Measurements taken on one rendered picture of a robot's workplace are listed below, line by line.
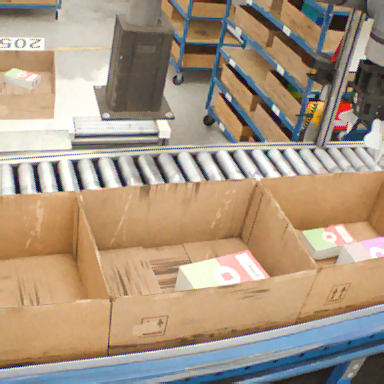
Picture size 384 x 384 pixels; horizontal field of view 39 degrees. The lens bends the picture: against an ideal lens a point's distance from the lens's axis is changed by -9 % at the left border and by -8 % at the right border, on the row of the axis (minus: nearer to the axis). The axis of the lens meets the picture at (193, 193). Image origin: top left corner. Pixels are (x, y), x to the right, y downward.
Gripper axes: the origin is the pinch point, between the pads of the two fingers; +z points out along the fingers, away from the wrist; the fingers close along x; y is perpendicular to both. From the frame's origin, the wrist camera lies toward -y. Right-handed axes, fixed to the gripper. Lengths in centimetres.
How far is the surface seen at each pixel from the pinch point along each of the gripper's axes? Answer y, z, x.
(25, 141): 64, 42, -75
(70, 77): 42, 42, -120
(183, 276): 40.9, 23.1, 8.1
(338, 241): -1.0, 26.1, 1.9
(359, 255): -0.5, 22.6, 10.8
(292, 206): 8.7, 21.9, -7.7
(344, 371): 3, 46, 26
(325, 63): -35, 11, -68
